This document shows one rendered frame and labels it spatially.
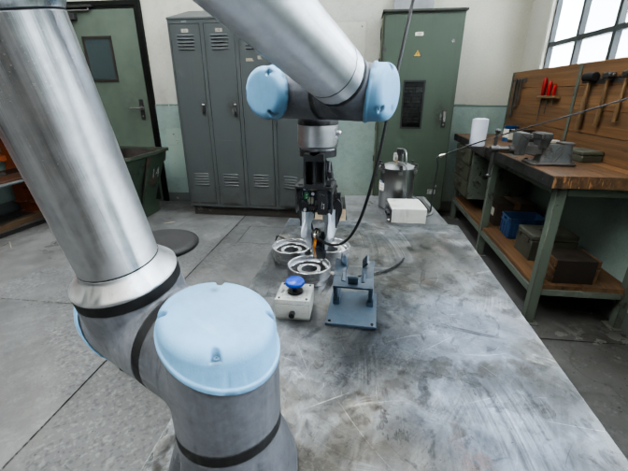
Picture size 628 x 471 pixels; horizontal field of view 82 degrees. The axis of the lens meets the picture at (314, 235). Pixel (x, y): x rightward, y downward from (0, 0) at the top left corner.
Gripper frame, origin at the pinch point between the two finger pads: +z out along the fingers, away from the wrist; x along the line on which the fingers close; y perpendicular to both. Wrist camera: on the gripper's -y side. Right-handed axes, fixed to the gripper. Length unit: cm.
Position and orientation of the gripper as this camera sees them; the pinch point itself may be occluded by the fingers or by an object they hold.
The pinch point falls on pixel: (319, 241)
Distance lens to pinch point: 77.3
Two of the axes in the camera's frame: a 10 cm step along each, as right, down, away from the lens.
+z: 0.0, 9.3, 3.6
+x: 9.9, 0.6, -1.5
